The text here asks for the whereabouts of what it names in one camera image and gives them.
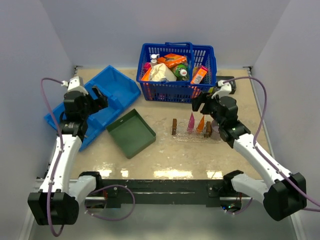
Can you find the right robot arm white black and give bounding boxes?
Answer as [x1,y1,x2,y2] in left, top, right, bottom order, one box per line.
[191,93,307,221]

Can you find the orange cardboard box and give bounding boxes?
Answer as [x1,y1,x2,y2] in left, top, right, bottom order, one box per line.
[157,53,187,69]

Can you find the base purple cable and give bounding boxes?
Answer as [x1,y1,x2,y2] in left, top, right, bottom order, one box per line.
[84,186,136,222]
[224,188,254,215]

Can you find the orange toothpaste tube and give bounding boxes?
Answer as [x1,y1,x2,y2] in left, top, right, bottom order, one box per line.
[196,115,205,134]

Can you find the green soda bottle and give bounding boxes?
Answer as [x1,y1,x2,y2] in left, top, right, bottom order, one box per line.
[171,64,189,81]

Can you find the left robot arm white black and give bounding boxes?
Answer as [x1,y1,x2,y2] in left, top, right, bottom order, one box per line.
[27,85,108,226]

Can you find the light blue compartment bin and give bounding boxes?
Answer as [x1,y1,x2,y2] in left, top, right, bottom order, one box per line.
[44,65,141,151]

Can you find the orange scrub sponge pack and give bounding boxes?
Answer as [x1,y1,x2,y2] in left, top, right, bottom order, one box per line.
[141,67,152,82]

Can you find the black box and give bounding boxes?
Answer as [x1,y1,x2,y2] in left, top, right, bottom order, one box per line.
[216,76,237,95]

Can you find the dark blue shopping basket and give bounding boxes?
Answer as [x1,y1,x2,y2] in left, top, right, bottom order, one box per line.
[136,42,217,103]

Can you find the pink toothpaste tube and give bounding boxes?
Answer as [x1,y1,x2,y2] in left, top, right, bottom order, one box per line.
[186,113,195,134]

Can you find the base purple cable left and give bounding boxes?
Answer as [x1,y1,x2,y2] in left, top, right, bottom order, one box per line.
[84,186,136,222]

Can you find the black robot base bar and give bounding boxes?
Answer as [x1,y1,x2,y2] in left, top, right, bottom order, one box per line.
[74,178,253,210]

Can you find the green metal tray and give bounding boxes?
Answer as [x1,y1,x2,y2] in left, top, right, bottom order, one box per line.
[106,109,156,159]

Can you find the white pump bottle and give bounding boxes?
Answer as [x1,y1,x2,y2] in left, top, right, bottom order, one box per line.
[150,53,160,68]

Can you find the clear glass tray wooden handles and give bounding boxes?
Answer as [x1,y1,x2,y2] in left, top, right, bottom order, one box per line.
[170,118,223,144]

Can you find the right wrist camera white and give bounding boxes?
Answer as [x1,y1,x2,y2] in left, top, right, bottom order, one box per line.
[211,80,232,99]

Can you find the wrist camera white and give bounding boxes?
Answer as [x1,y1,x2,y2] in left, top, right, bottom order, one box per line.
[211,80,232,99]
[67,76,87,94]

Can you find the purple translucent cup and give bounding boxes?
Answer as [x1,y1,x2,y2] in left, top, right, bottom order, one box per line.
[210,120,221,141]

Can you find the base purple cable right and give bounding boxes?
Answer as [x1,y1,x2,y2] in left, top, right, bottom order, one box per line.
[224,188,254,215]

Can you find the orange pink snack box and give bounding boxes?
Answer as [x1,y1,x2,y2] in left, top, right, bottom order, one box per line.
[190,65,208,85]

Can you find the crumpled beige paper bag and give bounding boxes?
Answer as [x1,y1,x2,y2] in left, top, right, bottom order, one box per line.
[148,63,177,82]

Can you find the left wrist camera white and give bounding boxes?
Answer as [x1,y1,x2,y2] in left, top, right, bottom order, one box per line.
[67,76,87,94]

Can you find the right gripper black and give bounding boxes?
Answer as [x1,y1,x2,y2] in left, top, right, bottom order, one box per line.
[190,91,226,127]

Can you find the pink carton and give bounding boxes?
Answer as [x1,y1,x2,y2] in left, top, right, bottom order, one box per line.
[143,62,151,75]

